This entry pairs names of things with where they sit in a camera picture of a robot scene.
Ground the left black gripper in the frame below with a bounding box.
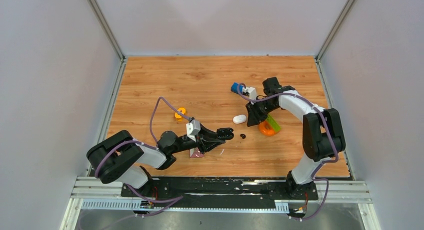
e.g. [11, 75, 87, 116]
[170, 123, 226, 155]

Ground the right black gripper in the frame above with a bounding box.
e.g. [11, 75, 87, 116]
[245, 98, 278, 127]

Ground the white earbud charging case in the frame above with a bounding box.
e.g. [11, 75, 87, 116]
[232, 114, 247, 124]

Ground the black earbud case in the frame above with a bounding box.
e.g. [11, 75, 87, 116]
[216, 128, 234, 140]

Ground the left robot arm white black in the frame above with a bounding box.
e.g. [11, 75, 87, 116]
[86, 121, 234, 197]

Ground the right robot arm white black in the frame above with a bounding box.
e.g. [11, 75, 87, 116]
[235, 77, 346, 199]

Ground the red playing card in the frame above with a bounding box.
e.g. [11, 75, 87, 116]
[189, 148, 204, 158]

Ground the green toy brick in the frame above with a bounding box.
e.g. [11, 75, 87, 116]
[266, 114, 281, 133]

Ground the yellow traffic light toy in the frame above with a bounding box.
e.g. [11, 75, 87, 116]
[174, 107, 187, 121]

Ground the blue toy brick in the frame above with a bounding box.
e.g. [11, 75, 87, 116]
[230, 82, 244, 94]

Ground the orange ring toy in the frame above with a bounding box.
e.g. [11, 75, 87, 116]
[258, 121, 277, 137]

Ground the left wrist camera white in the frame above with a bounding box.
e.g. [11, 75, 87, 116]
[186, 119, 201, 142]

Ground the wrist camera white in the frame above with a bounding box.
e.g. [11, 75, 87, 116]
[186, 119, 201, 142]
[241, 87, 258, 100]

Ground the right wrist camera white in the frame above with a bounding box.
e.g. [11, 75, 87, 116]
[241, 87, 258, 100]

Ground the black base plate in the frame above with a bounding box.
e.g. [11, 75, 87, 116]
[121, 177, 319, 209]

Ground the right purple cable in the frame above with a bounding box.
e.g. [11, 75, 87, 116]
[235, 83, 339, 221]

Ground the purple cable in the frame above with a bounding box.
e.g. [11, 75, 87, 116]
[94, 96, 195, 179]
[235, 83, 339, 221]

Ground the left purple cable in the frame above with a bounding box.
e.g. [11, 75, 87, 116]
[94, 96, 195, 179]

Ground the slotted cable duct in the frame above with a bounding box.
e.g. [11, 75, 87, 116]
[81, 199, 291, 213]

